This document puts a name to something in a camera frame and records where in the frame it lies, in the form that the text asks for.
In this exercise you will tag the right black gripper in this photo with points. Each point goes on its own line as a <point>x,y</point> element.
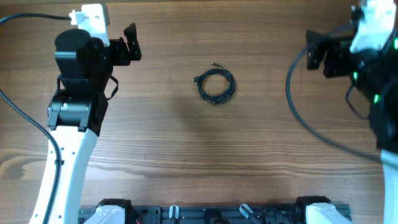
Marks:
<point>325,55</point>

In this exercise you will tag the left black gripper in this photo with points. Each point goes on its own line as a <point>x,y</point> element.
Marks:
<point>123,56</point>

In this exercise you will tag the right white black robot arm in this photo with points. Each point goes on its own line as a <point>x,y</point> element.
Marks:
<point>367,53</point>

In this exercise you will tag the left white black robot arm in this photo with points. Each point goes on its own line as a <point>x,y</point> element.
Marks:
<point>75,115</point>

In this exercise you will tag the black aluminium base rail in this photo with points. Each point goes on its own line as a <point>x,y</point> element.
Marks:
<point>307,209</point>

